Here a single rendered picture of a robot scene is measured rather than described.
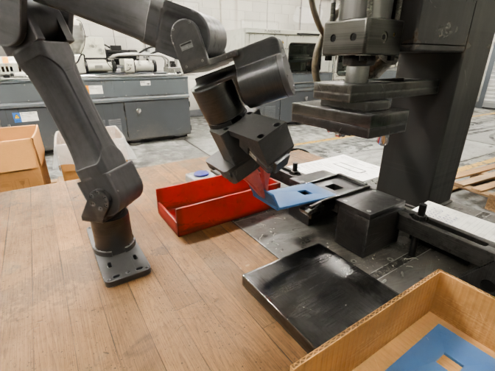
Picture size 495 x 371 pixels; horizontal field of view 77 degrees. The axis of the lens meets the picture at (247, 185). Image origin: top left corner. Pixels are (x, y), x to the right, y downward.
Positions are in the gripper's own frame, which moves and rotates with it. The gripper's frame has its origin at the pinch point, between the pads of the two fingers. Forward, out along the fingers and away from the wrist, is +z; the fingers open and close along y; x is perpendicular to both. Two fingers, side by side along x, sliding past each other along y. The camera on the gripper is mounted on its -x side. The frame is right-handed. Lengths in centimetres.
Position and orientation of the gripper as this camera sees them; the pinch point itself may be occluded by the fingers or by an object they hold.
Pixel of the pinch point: (261, 191)
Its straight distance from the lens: 51.1
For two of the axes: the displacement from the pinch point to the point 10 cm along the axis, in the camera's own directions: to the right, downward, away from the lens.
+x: -5.4, -3.2, 7.8
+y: 7.6, -5.9, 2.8
